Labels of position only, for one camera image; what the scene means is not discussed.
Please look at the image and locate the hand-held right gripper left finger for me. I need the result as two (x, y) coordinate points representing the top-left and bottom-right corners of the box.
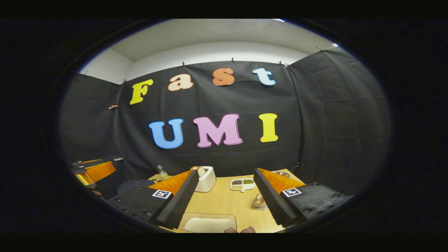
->
(108, 169), (200, 230)

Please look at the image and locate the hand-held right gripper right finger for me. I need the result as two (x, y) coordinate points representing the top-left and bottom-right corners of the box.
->
(253, 168), (350, 227)

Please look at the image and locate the metal wire chopstick holder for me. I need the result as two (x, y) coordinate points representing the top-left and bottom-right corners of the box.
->
(252, 193), (268, 210)

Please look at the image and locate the clear tray of white rice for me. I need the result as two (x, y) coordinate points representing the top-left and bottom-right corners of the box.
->
(178, 212), (237, 233)

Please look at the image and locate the dark blue rice cooker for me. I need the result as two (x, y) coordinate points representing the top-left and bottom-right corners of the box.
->
(117, 179), (156, 195)

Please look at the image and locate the white toaster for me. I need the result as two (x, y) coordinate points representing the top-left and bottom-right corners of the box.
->
(194, 166), (217, 193)

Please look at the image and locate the white divided grain dish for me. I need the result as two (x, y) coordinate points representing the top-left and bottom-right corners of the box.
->
(230, 178), (256, 193)

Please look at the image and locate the black backdrop cloth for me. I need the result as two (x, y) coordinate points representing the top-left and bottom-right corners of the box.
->
(59, 47), (392, 196)

